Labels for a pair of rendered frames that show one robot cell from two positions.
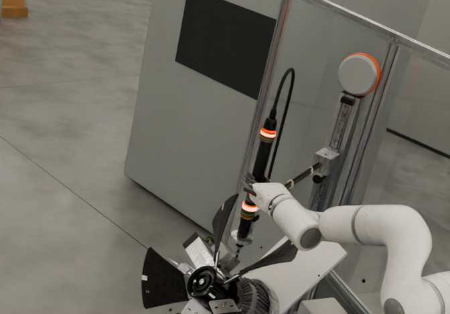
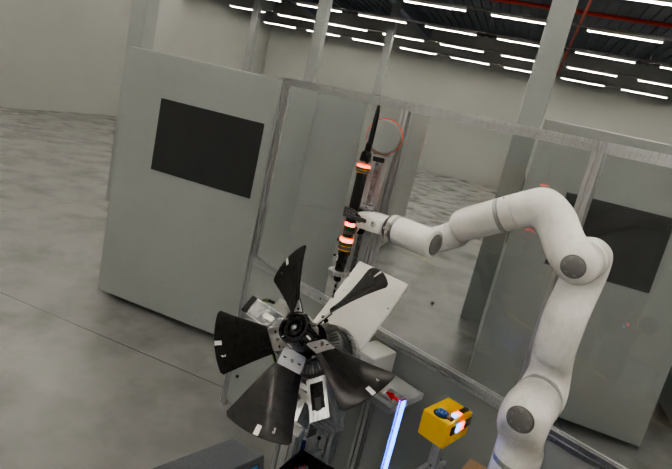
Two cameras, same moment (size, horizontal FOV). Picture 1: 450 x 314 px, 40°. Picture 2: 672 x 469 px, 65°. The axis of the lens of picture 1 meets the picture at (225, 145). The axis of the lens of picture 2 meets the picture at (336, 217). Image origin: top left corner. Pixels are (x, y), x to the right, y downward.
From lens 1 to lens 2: 68 cm
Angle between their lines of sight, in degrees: 22
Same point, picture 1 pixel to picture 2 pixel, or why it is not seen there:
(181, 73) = (159, 179)
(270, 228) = not seen: hidden behind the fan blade
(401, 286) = (574, 243)
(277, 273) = (345, 316)
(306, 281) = (377, 316)
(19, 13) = not seen: outside the picture
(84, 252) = (76, 366)
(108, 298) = (118, 405)
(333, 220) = (469, 216)
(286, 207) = (404, 222)
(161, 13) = (132, 124)
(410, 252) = (566, 219)
